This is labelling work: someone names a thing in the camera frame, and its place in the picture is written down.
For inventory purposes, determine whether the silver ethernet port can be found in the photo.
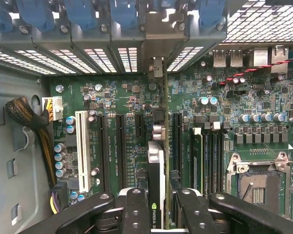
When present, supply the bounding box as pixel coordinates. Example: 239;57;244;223
271;45;290;74

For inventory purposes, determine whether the perforated slot cover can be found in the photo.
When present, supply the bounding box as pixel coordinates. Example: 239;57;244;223
0;50;56;76
117;47;139;73
49;49;98;74
14;50;77;74
167;46;205;73
83;48;118;73

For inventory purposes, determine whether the open PC case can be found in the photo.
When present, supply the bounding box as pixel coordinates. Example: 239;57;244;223
0;0;293;234

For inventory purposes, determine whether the silver USB port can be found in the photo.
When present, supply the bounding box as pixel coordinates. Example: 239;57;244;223
230;48;244;68
212;48;228;68

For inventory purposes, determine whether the green motherboard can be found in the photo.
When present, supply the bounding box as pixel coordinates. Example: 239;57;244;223
48;45;293;220

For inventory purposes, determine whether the white PCI slot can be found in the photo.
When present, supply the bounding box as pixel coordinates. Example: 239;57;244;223
75;110;92;194

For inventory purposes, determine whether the black RAM slot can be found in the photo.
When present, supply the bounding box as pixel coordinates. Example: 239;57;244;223
210;131;218;195
218;131;226;195
203;131;210;195

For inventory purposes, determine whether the black connector with coloured wires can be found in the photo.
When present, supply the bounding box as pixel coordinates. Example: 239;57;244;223
49;181;69;215

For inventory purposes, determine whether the sleeved power cable bundle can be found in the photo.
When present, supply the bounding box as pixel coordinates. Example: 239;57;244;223
4;96;58;187

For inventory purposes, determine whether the white power connector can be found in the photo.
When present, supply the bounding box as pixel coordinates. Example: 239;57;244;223
41;96;64;122

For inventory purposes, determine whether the CPU socket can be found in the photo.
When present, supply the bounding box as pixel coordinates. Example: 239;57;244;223
226;151;293;221

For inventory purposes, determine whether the short black expansion slot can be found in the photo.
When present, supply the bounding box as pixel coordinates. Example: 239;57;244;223
134;113;146;139

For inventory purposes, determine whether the red black twisted wire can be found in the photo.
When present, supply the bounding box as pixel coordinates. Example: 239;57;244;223
218;55;293;86

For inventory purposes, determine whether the blue slot clip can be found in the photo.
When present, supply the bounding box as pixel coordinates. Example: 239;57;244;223
109;0;139;30
0;0;15;34
194;0;227;29
16;0;55;32
63;0;99;31

